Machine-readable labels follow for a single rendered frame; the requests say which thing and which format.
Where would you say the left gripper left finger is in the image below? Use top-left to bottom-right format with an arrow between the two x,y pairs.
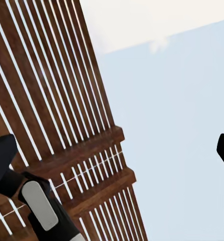
0,134 -> 18,182

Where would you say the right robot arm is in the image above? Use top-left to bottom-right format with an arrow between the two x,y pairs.
0,167 -> 85,241

